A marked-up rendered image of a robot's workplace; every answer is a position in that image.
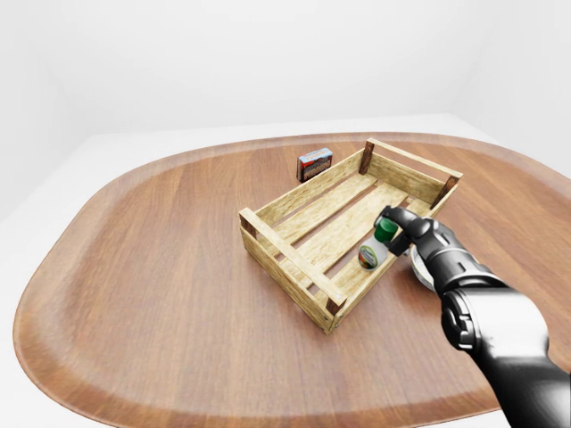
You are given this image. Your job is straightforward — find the wooden slat tray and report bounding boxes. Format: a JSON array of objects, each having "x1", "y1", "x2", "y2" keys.
[{"x1": 238, "y1": 137, "x2": 464, "y2": 334}]

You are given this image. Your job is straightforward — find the salad dressing bottle green cap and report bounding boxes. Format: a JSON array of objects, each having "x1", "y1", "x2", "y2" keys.
[{"x1": 358, "y1": 217, "x2": 399, "y2": 272}]

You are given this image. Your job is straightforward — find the round white grey dish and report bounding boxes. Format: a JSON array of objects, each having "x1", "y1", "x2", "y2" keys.
[{"x1": 410, "y1": 247, "x2": 436, "y2": 293}]

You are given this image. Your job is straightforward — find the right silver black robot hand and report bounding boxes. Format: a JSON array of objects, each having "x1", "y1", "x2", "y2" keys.
[{"x1": 377, "y1": 205, "x2": 472, "y2": 269}]

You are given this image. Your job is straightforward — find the small printed food box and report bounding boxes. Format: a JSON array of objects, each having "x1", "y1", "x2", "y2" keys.
[{"x1": 297, "y1": 147, "x2": 335, "y2": 183}]

